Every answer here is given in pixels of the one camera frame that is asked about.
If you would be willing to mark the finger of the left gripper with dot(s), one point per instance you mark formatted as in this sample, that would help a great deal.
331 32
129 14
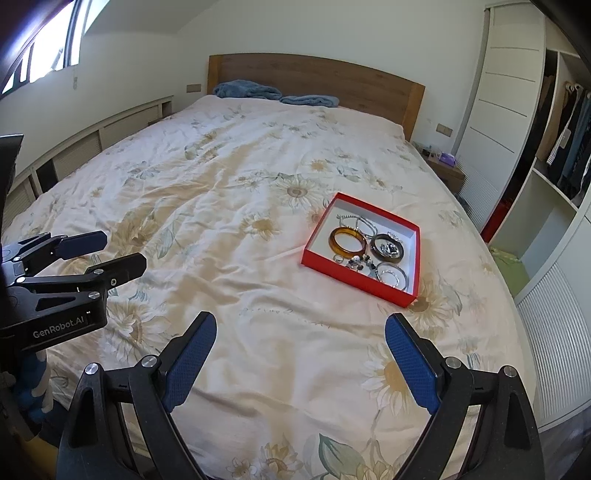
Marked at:
70 247
106 276

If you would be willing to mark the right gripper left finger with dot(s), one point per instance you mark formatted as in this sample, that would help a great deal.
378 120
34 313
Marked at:
119 423

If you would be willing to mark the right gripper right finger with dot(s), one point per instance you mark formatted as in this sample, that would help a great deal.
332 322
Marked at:
505 443

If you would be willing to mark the thin silver bangle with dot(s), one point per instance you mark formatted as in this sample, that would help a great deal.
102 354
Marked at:
392 275

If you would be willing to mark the dark green bangle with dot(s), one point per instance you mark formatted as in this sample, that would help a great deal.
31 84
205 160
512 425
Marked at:
387 248

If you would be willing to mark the amber bangle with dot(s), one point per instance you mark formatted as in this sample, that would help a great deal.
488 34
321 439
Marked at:
347 242

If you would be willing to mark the red jewelry box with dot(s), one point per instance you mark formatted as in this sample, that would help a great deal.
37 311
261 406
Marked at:
368 248

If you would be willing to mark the gloved left hand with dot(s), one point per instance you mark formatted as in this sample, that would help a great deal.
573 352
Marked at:
33 391

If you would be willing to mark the white low cabinet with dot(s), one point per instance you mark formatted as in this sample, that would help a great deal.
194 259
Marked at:
70 154

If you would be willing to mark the green cushion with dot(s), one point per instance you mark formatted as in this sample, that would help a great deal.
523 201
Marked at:
512 270

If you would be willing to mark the floral cream bed quilt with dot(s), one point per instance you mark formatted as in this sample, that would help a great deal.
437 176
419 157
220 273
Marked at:
221 198

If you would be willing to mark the window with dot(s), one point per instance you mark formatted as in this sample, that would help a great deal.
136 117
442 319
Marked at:
57 45

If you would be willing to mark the wooden nightstand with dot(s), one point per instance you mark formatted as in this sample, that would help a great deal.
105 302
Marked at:
452 177

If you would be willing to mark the white wardrobe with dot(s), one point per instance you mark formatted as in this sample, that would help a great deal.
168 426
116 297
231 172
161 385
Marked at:
525 153

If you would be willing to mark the purple tissue box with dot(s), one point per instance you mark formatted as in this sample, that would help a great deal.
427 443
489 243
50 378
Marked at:
448 159

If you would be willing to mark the blue pillow right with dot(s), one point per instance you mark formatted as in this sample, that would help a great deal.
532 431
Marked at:
326 101

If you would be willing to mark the wooden headboard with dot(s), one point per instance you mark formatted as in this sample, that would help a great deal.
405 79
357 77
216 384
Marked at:
357 87

